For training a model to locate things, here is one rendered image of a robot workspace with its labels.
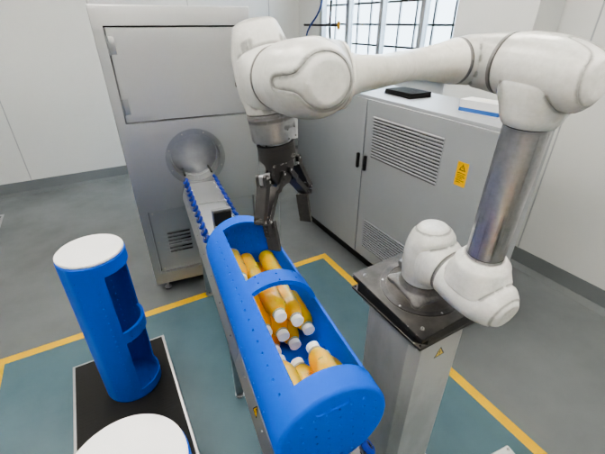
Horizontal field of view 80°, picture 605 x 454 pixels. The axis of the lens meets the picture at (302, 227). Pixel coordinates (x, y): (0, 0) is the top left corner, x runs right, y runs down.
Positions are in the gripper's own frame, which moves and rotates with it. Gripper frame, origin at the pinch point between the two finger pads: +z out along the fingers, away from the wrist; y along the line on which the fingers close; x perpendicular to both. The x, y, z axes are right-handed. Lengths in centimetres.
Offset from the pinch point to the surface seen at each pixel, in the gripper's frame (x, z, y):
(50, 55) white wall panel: 442, -59, 199
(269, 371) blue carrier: 3.1, 31.8, -14.2
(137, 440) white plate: 29, 43, -37
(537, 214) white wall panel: -61, 121, 267
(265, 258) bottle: 42, 40, 37
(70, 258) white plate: 118, 32, 0
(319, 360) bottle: -3.0, 38.6, -1.7
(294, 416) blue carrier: -8.4, 32.0, -21.6
